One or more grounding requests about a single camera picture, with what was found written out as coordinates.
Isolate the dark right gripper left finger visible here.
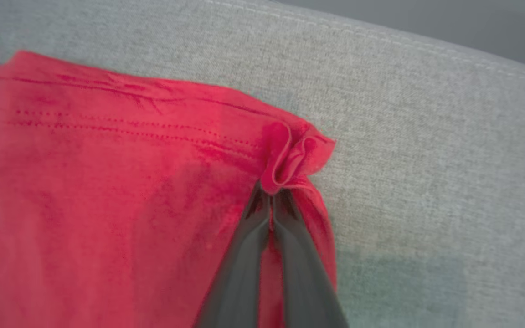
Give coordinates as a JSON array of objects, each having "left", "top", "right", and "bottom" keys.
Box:
[{"left": 194, "top": 182, "right": 272, "bottom": 328}]

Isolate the grey fabric sofa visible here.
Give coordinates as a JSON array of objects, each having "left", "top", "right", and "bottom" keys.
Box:
[{"left": 0, "top": 0, "right": 525, "bottom": 328}]

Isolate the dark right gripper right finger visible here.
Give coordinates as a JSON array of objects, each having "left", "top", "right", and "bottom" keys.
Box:
[{"left": 272, "top": 189, "right": 350, "bottom": 328}]

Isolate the red jersey garment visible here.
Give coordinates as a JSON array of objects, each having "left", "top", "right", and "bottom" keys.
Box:
[{"left": 0, "top": 50, "right": 338, "bottom": 328}]

